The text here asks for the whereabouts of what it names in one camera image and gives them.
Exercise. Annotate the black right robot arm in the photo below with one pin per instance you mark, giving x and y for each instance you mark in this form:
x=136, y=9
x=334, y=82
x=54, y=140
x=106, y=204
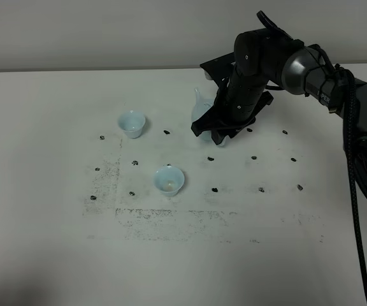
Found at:
x=269, y=59

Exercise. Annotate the near light blue teacup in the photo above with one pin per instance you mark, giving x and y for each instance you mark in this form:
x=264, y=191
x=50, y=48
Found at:
x=169, y=180

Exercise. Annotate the light blue porcelain teapot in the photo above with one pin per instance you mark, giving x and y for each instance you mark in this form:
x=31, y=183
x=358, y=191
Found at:
x=200, y=108

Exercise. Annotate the light blue teacup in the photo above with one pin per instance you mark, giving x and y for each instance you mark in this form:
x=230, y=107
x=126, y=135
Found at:
x=132, y=123
x=169, y=180

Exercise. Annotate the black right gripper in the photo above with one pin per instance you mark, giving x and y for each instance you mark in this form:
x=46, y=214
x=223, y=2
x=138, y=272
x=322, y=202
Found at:
x=234, y=109

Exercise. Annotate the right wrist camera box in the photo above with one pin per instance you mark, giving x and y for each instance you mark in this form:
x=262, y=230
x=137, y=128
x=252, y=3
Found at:
x=219, y=69

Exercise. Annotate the far light blue teacup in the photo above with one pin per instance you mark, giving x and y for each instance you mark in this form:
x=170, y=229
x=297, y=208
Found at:
x=132, y=123

